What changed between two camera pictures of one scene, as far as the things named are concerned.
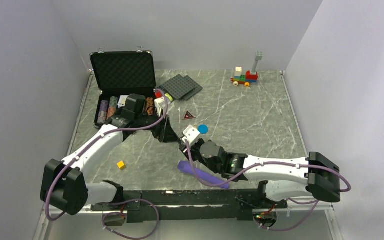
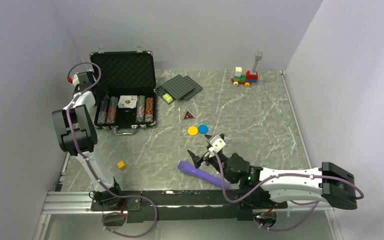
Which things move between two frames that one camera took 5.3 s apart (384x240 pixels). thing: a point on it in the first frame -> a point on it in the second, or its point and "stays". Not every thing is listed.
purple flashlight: x=186 y=166 stays
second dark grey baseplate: x=197 y=88 stays
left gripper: x=169 y=136 -> x=103 y=93
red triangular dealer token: x=188 y=115 stays
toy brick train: x=249 y=77 stays
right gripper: x=193 y=146 -> x=198 y=160
